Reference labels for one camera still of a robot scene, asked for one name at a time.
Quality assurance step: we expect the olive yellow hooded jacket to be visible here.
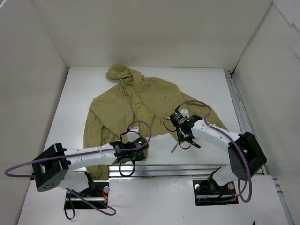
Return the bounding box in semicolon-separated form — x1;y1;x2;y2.
83;65;228;180

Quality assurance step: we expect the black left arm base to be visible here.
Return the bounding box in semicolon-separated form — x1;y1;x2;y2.
64;180;109;210

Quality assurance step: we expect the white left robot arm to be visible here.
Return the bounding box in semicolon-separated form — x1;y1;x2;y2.
32;137;149;197

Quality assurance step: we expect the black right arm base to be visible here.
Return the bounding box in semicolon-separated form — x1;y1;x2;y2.
192;180;239;206

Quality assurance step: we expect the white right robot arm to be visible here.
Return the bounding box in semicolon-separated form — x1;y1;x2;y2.
169;111;267;193

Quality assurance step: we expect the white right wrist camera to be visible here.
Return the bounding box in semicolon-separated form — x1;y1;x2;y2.
175;109;189;119

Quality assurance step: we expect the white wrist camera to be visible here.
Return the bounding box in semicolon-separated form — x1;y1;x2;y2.
175;109;189;119
127;126;140;142

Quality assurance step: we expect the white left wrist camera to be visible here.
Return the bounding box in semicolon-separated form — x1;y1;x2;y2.
127;126;140;142

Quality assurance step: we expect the aluminium front rail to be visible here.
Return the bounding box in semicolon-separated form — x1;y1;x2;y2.
109;165;221;179

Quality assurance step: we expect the aluminium rail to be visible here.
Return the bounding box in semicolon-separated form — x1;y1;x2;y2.
109;165;221;179
224;70;294;225

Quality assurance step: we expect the aluminium right side rail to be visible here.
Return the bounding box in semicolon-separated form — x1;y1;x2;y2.
224;70;294;225

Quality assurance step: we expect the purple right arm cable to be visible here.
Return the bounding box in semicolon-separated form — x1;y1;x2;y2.
175;100;253;203

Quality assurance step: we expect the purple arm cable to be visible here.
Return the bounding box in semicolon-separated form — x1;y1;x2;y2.
175;100;253;203
4;120;152;216

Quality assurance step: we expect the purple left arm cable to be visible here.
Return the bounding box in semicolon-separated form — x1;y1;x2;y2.
4;120;152;216

